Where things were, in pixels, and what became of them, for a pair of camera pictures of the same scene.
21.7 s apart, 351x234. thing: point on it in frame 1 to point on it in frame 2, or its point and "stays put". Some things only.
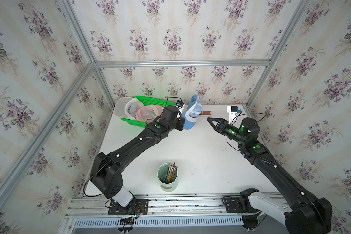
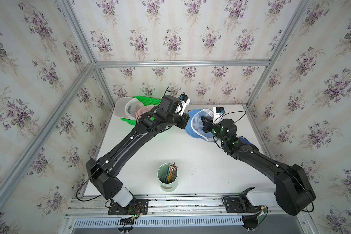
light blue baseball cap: (193, 110) to (194, 126)
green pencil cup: (167, 187) stays put
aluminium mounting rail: (163, 206) stays put
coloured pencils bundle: (171, 172) stays put
